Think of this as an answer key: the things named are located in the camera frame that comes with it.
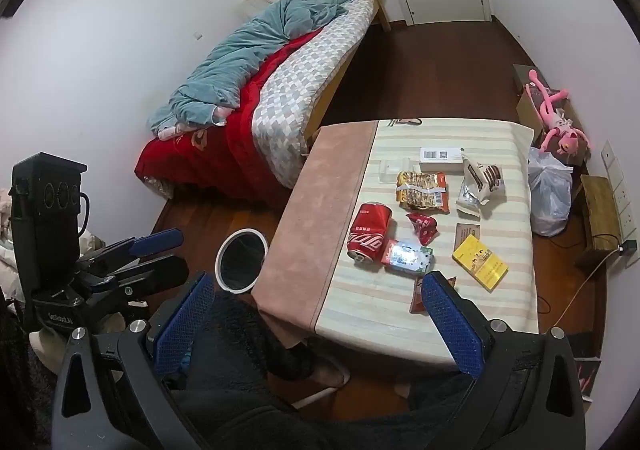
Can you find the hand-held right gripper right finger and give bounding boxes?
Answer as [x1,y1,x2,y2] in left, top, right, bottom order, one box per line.
[421,271,587,450]

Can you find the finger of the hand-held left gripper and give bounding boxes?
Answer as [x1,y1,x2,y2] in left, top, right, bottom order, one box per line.
[81,228,185,274]
[96,254,190,299]

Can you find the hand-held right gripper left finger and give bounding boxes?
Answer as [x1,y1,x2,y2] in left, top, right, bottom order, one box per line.
[51,271,217,450]

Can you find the white round bin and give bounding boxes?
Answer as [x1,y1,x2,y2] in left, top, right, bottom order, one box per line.
[215,228,270,295]

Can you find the orange snack packet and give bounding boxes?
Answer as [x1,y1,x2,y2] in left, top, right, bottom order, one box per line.
[396,171,451,215]

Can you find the white cardboard box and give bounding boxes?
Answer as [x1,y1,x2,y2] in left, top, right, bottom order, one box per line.
[420,146,465,174]

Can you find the red brown flat wrapper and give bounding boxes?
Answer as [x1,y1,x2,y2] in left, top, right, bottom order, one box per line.
[409,275,458,316]

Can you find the person's black fluffy pants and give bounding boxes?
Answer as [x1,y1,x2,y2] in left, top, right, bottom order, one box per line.
[165,290,501,450]

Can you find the yellow flat box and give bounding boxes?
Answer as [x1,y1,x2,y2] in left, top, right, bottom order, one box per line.
[451,235,509,293]

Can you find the red green tissue pack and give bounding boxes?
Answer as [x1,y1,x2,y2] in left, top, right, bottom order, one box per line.
[381,239,435,277]

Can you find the brown card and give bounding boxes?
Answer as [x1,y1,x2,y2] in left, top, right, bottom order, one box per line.
[454,223,482,251]

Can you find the striped tablecloth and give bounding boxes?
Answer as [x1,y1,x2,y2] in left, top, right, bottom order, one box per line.
[315,117,540,373]

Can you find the small red wrapper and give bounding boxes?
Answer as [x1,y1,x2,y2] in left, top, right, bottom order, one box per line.
[405,211,439,247]

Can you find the red blanket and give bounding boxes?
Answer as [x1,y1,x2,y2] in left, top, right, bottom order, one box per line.
[134,27,326,206]

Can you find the red soda can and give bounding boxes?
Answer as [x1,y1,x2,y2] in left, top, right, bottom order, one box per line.
[346,202,394,266]

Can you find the grey slipper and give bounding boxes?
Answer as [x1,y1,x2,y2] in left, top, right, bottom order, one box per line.
[310,355,351,388]

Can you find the white brown snack packet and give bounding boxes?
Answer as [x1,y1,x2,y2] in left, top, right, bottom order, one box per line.
[456,154,506,220]

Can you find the clear plastic container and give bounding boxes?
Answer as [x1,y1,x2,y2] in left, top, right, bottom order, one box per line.
[378,158,423,186]

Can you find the white plastic bag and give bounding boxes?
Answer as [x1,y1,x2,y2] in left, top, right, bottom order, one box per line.
[527,147,574,237]

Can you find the small wooden stool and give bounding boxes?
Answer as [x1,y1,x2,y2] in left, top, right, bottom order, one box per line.
[575,174,623,273]

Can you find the teal quilt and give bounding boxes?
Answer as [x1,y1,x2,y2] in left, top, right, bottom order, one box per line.
[147,0,373,136]

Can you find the grey white checked mattress cover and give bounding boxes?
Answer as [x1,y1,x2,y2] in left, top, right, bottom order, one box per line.
[252,0,376,188]

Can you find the pink plastic object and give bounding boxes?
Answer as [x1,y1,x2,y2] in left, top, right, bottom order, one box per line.
[527,69,593,166]

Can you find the white cable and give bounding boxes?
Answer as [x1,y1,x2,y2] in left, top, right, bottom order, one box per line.
[537,250,623,326]

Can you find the wooden bed frame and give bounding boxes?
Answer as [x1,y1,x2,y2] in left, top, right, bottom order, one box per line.
[302,0,392,141]

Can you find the white wall socket plates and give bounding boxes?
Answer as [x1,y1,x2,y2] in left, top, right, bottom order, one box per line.
[600,140,636,241]

